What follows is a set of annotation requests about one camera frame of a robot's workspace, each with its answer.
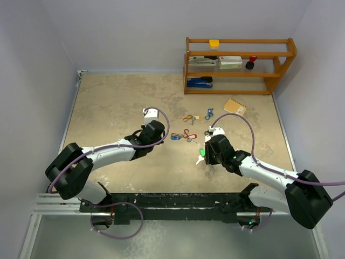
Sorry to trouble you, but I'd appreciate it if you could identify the wooden shelf rack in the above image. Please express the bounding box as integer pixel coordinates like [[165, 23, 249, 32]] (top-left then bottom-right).
[[183, 38, 297, 94]]

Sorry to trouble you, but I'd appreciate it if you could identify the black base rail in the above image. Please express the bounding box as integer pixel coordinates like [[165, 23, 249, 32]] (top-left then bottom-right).
[[80, 193, 269, 225]]

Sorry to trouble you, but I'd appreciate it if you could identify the key with red tag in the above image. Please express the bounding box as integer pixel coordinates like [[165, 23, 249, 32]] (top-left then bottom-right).
[[187, 134, 197, 144]]

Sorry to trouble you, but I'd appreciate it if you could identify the key with green tag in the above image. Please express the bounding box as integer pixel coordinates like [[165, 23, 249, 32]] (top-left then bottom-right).
[[196, 148, 206, 165]]

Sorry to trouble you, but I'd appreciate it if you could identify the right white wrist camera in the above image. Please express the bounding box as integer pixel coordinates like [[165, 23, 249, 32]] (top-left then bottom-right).
[[208, 126, 225, 137]]

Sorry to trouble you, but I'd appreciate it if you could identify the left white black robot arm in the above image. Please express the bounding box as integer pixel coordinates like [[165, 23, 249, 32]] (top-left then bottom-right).
[[45, 120, 165, 212]]

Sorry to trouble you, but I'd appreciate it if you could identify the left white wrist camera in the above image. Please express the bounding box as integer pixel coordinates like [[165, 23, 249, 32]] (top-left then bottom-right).
[[143, 108, 160, 125]]

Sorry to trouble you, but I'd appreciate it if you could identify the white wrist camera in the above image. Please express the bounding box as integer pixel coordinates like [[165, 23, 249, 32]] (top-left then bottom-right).
[[208, 126, 225, 137], [143, 108, 160, 125]]

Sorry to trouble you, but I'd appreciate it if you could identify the key with light blue tag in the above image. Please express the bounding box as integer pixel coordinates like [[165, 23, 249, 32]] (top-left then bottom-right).
[[170, 135, 184, 140]]

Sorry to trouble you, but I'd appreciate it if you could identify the purple cable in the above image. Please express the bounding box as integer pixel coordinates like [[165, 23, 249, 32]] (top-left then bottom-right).
[[47, 107, 170, 239], [211, 113, 345, 232]]

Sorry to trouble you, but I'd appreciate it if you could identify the white stapler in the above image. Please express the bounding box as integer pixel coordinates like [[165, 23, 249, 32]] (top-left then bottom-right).
[[189, 56, 218, 66]]

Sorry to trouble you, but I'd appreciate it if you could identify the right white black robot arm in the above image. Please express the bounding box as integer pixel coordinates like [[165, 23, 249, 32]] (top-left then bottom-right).
[[204, 134, 333, 229]]

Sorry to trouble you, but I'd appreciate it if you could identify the blue stapler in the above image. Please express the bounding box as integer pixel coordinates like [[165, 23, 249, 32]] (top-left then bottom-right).
[[187, 76, 213, 88]]

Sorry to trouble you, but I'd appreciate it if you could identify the yellow tape dispenser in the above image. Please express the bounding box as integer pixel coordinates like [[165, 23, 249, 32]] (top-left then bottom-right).
[[209, 39, 220, 50]]

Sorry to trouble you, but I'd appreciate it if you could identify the brown spiral notebook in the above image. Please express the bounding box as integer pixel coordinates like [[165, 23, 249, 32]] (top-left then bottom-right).
[[223, 99, 247, 116]]

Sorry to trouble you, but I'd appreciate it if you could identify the orange red carabiner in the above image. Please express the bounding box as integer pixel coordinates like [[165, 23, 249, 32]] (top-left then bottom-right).
[[183, 114, 193, 122]]

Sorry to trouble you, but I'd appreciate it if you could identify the red black stamp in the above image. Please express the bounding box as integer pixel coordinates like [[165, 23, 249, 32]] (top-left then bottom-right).
[[245, 56, 257, 70]]

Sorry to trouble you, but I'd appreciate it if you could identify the white cardboard box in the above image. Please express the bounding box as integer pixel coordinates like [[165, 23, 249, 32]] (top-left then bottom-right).
[[218, 56, 243, 69]]

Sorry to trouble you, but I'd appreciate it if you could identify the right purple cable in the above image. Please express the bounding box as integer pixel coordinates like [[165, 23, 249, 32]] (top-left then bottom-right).
[[211, 113, 345, 232]]

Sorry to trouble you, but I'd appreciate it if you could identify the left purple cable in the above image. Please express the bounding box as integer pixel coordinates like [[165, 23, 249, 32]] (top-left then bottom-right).
[[47, 107, 170, 239]]

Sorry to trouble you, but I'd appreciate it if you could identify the key with yellow tag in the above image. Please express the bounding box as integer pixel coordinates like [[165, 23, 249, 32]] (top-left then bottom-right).
[[191, 115, 202, 125]]

